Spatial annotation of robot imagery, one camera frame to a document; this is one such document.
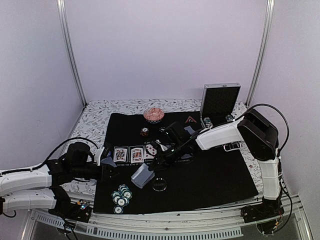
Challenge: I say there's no patterned small bowl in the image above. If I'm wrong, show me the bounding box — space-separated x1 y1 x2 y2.
143 107 165 124

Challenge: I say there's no blue playing card deck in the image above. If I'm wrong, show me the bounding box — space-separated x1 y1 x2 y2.
131 163 155 189

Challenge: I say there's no queen face up card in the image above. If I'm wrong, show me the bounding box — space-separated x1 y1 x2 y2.
113 147 128 163

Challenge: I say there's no right aluminium frame post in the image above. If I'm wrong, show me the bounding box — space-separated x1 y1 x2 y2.
245 0 275 107

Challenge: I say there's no poker chip row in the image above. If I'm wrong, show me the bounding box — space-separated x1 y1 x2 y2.
225 114 234 122
203 117 213 128

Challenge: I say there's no black poker mat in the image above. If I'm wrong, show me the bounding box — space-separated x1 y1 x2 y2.
93 111 258 214

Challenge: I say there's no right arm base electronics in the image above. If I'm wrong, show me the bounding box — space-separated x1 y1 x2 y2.
240 197 285 235

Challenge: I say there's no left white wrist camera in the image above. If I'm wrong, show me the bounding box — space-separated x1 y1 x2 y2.
94 143 111 166

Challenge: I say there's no left black cable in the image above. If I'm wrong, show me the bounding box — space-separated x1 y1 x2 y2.
0 136 100 176

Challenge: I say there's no right poker chip row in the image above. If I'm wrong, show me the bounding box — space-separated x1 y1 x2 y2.
225 114 234 122

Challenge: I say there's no front aluminium rail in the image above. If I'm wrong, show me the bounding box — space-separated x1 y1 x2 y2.
24 194 311 240

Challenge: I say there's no red poker chip stack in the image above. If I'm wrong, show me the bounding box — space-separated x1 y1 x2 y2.
140 127 149 137

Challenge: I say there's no dealt blue card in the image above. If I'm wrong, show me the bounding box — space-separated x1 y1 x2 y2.
100 156 117 168
184 126 195 135

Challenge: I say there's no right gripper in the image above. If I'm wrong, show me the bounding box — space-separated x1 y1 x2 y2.
148 140 186 171

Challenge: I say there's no aluminium frame post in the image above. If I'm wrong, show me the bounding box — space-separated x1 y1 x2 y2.
245 0 275 107
56 0 88 108

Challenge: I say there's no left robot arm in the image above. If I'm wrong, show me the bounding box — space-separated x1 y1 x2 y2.
0 142 118 219

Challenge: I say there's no left aluminium frame post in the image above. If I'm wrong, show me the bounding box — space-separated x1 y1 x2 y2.
56 0 88 108

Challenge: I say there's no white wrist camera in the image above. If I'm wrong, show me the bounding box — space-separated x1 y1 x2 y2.
150 139 168 152
94 143 111 166

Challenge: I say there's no left poker chip row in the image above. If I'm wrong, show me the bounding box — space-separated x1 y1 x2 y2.
203 117 213 128

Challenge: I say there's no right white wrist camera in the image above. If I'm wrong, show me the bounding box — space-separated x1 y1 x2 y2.
150 139 168 152

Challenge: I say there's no clear dealer button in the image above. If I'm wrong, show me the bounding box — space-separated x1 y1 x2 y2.
152 177 167 192

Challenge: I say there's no blue green chip stack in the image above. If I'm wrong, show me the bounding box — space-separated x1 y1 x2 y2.
111 184 133 207

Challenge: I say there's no blue white poker chip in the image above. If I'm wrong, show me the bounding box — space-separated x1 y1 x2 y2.
113 205 124 215

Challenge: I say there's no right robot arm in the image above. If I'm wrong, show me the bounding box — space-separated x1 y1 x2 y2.
149 109 283 218

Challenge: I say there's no king face up card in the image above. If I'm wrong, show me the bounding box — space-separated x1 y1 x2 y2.
130 147 144 164

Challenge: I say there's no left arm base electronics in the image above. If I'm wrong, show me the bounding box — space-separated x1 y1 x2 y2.
48 199 93 223

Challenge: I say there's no aluminium poker chip case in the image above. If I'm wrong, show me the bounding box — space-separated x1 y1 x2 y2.
196 82 244 152

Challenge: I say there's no red black triangle card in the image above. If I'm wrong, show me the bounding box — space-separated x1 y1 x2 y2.
185 115 197 124

